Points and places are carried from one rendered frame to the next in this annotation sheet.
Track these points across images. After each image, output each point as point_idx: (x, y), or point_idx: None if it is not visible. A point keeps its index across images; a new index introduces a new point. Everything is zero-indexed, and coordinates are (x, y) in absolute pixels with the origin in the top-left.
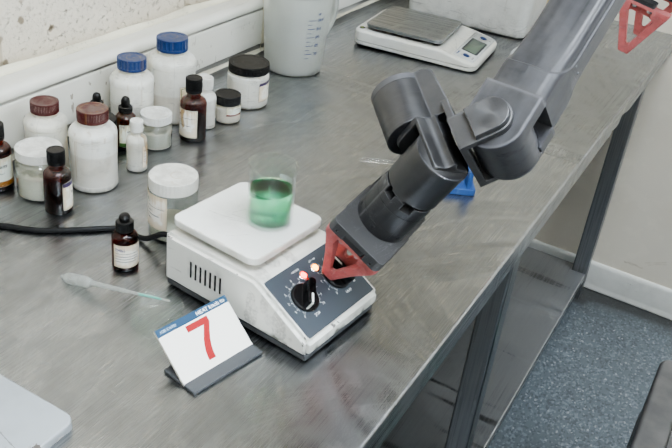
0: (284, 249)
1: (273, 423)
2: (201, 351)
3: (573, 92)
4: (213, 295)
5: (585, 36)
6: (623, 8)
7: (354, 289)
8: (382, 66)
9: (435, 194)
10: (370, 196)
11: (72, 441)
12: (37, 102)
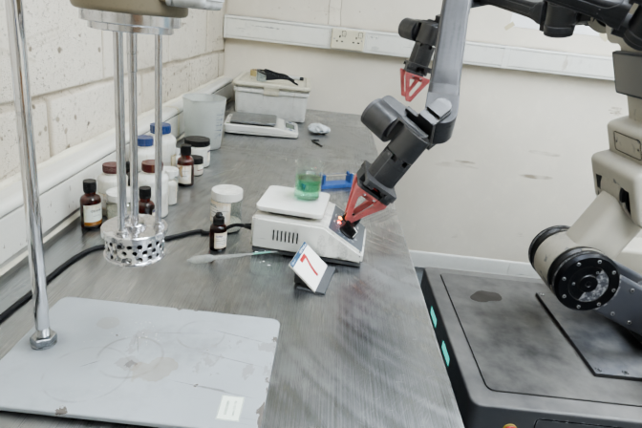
0: None
1: (374, 295)
2: (311, 272)
3: (349, 140)
4: (291, 246)
5: (460, 69)
6: (408, 78)
7: (359, 227)
8: (249, 140)
9: (419, 153)
10: (379, 164)
11: (286, 332)
12: (109, 165)
